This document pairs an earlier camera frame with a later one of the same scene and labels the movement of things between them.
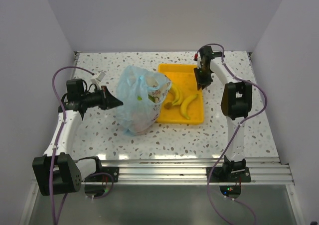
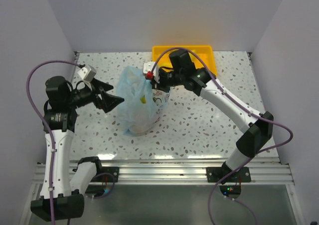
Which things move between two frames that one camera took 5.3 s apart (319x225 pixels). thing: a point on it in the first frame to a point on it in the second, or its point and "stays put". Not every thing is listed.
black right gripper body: x=203 y=74 to x=169 y=79
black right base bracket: x=232 y=171 stays put
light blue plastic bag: x=140 y=92 stays put
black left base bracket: x=114 y=171 stays put
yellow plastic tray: x=184 y=76 to x=201 y=56
